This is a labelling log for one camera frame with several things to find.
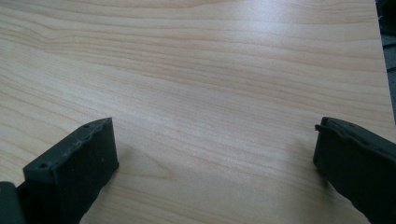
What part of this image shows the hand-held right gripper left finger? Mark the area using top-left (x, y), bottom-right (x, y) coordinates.
top-left (16, 117), bottom-right (120, 224)

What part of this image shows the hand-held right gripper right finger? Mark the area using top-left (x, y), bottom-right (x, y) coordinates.
top-left (313, 117), bottom-right (396, 224)

